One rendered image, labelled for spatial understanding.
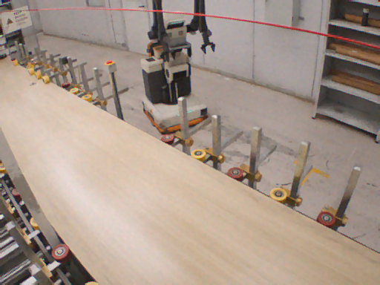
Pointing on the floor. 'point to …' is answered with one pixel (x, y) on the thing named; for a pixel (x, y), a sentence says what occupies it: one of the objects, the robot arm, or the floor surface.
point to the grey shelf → (328, 107)
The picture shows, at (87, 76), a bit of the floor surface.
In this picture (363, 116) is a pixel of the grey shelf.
